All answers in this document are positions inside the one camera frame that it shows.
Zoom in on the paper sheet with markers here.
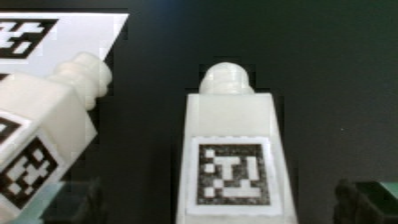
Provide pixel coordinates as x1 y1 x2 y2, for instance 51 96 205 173
0 12 129 77

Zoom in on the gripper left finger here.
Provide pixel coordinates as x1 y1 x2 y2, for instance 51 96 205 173
22 181 106 224

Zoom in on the white leg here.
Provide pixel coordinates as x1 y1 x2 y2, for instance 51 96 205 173
175 62 298 224
0 53 111 220

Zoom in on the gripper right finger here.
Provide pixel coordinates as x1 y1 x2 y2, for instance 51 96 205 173
331 179 398 224

